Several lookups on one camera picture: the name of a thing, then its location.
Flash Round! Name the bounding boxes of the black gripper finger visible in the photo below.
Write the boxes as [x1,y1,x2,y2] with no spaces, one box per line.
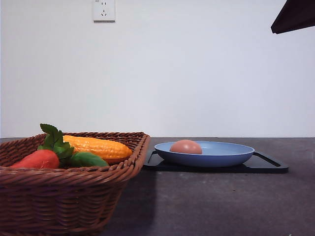
[271,0,315,34]

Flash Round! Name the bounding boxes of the blue plate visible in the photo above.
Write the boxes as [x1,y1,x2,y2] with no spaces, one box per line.
[155,141,255,168]

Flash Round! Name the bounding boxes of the brown egg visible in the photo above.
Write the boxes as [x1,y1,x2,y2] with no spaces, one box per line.
[170,140,202,154]

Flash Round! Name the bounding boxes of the brown wicker basket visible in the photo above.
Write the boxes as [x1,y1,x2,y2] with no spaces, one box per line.
[0,132,150,236]

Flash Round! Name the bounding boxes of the black serving tray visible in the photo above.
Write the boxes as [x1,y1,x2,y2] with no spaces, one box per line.
[143,150,288,174]

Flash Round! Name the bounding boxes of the yellow toy corn cob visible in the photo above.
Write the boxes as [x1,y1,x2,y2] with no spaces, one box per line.
[63,135,133,160]

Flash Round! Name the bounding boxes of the green toy pepper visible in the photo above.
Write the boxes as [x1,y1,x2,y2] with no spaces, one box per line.
[71,151,109,167]

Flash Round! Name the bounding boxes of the green carrot leaves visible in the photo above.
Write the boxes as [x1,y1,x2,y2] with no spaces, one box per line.
[38,123,74,168]

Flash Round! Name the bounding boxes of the red toy carrot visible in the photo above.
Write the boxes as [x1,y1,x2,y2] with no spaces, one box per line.
[10,149,60,169]

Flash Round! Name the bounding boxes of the white wall socket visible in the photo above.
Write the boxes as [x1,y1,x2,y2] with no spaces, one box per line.
[93,0,116,24]

